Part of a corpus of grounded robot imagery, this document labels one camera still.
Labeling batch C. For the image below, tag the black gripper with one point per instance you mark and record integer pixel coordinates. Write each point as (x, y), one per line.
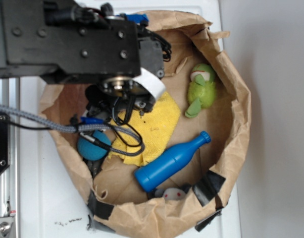
(119, 109)

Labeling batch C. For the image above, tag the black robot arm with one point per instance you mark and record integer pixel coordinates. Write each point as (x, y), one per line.
(63, 42)

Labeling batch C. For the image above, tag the blue foam ball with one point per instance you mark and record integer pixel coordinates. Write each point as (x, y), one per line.
(90, 151)

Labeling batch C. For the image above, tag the yellow microfibre cloth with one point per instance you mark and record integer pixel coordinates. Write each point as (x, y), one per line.
(155, 128)

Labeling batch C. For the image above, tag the blue plastic bottle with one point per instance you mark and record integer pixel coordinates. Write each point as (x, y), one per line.
(171, 161)

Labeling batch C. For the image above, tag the brown paper bag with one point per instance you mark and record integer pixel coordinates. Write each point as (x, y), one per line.
(115, 197)

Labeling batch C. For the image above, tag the green plush toy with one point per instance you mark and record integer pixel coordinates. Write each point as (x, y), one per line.
(202, 89)

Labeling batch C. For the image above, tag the white and brown plush toy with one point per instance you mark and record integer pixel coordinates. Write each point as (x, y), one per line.
(170, 193)

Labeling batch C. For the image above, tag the aluminium frame rail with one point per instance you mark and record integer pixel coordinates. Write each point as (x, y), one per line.
(9, 178)

